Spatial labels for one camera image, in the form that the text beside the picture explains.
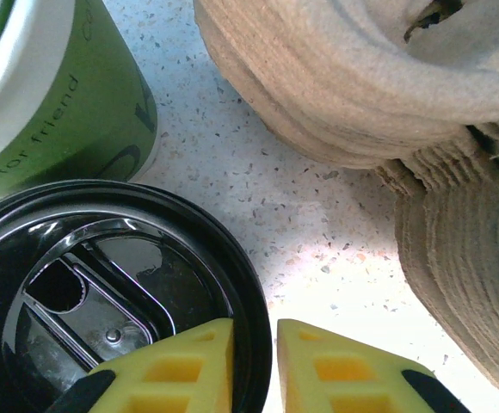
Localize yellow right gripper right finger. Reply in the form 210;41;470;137
276;317;472;413

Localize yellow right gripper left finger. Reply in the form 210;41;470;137
45;317;237;413

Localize black cup lid stack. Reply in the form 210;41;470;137
0;179;273;413

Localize brown cup sleeves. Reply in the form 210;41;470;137
193;0;499;410

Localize green paper cup stack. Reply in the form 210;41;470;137
0;0;161;201

